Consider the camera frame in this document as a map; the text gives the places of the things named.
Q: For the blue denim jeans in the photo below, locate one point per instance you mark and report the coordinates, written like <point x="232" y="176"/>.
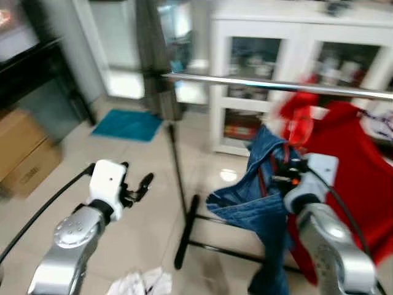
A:
<point x="252" y="209"/>

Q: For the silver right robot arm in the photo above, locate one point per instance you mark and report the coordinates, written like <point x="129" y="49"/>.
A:
<point x="334" y="246"/>

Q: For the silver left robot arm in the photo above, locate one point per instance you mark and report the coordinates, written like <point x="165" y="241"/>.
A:
<point x="67" y="246"/>

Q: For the teal floor mat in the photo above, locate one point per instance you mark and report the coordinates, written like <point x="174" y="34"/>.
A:
<point x="126" y="126"/>

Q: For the bright red shirt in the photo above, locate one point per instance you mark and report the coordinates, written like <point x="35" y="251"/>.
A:
<point x="356" y="172"/>

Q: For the small printed cardboard box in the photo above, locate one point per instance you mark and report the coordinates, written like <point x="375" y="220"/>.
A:
<point x="37" y="172"/>

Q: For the white crumpled cloth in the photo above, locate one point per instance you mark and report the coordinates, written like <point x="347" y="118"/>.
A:
<point x="138" y="284"/>

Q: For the grey box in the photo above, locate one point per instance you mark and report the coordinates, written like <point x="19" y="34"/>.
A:
<point x="49" y="110"/>

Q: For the chrome clothes rack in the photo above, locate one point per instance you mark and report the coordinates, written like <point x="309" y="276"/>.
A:
<point x="245" y="83"/>

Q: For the white purple garment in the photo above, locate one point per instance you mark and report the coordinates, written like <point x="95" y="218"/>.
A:
<point x="379" y="123"/>

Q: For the grey curtain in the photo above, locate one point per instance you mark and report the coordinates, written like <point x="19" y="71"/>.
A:
<point x="156" y="49"/>

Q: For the black table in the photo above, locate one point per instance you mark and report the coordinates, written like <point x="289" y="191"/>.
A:
<point x="37" y="67"/>

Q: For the white glass-door cabinet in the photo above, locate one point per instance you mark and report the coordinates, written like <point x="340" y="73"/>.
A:
<point x="295" y="34"/>

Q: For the white appliance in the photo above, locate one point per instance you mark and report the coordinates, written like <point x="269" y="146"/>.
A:
<point x="15" y="27"/>

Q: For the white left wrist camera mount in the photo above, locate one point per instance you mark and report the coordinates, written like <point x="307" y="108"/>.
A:
<point x="107" y="181"/>

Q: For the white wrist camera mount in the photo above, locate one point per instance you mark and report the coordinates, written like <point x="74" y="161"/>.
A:
<point x="322" y="169"/>
<point x="107" y="181"/>

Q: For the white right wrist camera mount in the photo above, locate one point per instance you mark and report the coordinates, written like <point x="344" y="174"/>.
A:
<point x="322" y="169"/>

